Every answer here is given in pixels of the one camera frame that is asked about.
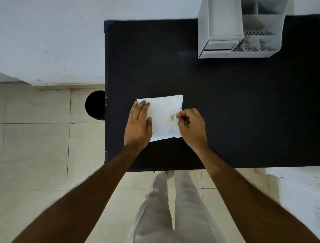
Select person's right hand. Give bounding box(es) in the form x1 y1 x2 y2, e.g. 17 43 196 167
175 108 209 151

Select person's left hand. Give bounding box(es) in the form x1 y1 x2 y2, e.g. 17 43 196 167
124 100 153 151

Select white cloth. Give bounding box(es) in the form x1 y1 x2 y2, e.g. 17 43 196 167
136 94 184 143

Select person's left forearm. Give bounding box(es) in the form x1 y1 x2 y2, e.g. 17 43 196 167
11 144 150 243

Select person's right forearm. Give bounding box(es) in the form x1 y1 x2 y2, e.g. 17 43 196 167
193 142 320 243

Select black round bin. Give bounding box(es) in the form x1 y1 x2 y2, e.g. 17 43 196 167
85 90 106 121

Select person's light grey trousers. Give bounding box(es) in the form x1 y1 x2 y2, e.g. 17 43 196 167
126 170 227 243

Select white desk organizer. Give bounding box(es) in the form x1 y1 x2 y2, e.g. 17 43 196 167
197 0 289 59

